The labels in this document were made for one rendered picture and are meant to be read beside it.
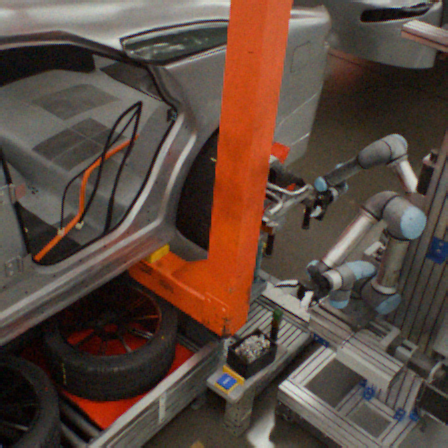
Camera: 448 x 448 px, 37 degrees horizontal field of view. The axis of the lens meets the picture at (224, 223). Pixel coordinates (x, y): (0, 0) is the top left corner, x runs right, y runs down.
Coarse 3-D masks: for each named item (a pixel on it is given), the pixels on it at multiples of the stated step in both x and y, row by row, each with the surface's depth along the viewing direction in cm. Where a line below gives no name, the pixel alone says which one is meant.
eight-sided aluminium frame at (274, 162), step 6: (270, 156) 349; (270, 162) 344; (276, 162) 349; (276, 168) 354; (282, 168) 358; (282, 174) 362; (276, 180) 371; (276, 192) 375; (282, 198) 375; (264, 234) 377
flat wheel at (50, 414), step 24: (0, 360) 305; (24, 360) 306; (0, 384) 309; (24, 384) 301; (48, 384) 297; (0, 408) 287; (24, 408) 290; (48, 408) 287; (24, 432) 279; (48, 432) 278
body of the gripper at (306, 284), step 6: (324, 276) 256; (300, 282) 253; (306, 282) 253; (312, 282) 253; (330, 282) 254; (300, 288) 254; (306, 288) 250; (312, 288) 249; (318, 288) 254; (324, 288) 257; (330, 288) 255; (300, 294) 255; (318, 294) 252; (324, 294) 257; (300, 300) 255; (312, 300) 254; (318, 300) 254
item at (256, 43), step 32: (256, 0) 229; (288, 0) 236; (256, 32) 235; (256, 64) 241; (224, 96) 257; (256, 96) 247; (224, 128) 264; (256, 128) 257; (224, 160) 272; (256, 160) 269; (224, 192) 280; (256, 192) 281; (224, 224) 289; (256, 224) 294; (224, 256) 298; (224, 288) 308; (224, 320) 318
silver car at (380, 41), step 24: (312, 0) 547; (336, 0) 534; (360, 0) 525; (384, 0) 519; (408, 0) 517; (432, 0) 517; (336, 24) 542; (360, 24) 532; (384, 24) 525; (432, 24) 526; (336, 48) 558; (360, 48) 545; (384, 48) 537; (408, 48) 535; (432, 48) 542
